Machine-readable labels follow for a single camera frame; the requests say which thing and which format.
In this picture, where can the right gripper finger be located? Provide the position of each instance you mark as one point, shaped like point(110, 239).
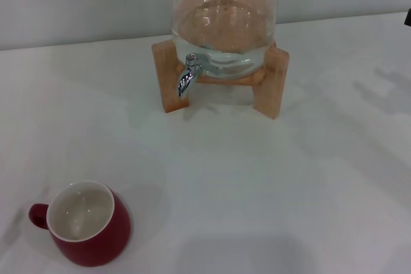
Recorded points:
point(408, 19)

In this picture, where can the red ceramic cup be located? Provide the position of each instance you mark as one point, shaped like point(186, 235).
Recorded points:
point(96, 242)

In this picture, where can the chrome faucet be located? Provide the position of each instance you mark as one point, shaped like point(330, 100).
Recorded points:
point(187, 78)

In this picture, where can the wooden dispenser stand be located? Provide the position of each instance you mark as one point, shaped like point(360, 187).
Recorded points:
point(273, 88)

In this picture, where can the glass water dispenser jar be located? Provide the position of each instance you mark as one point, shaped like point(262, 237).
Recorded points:
point(224, 14)

